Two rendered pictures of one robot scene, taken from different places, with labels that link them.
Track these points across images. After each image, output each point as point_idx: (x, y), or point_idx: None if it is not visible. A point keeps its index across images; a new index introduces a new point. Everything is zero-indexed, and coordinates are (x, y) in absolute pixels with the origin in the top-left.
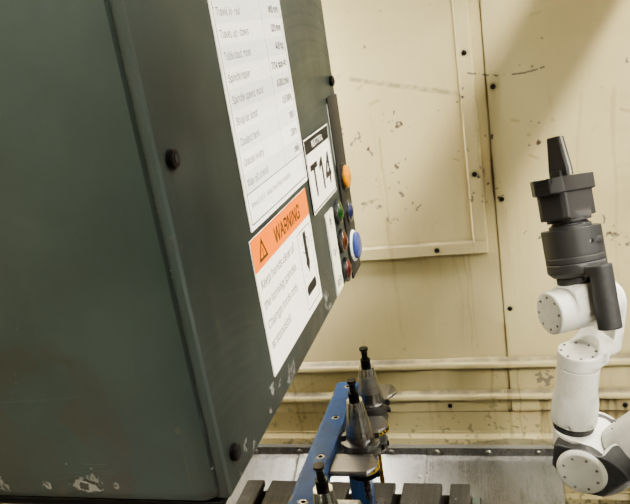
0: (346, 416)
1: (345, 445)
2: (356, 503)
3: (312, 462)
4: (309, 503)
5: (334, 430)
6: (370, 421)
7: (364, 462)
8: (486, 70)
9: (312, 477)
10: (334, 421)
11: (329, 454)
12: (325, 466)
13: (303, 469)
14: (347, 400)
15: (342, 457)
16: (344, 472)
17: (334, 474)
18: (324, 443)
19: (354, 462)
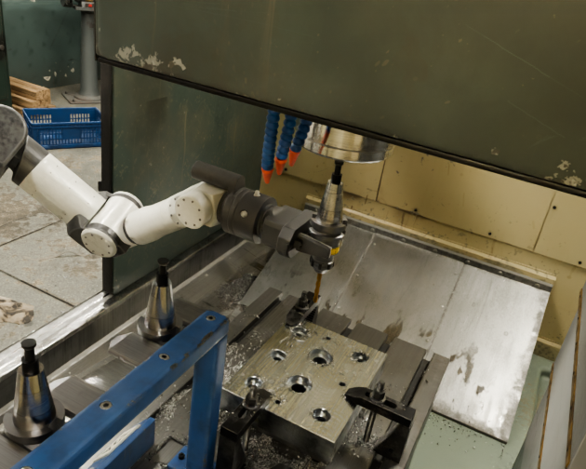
0: (47, 388)
1: (63, 410)
2: (114, 346)
3: (121, 399)
4: (159, 352)
5: (52, 441)
6: None
7: (61, 388)
8: None
9: (136, 379)
10: (35, 461)
11: (94, 402)
12: (112, 387)
13: (138, 394)
14: (39, 371)
15: (77, 407)
16: (93, 386)
17: (104, 391)
18: (85, 423)
19: (72, 393)
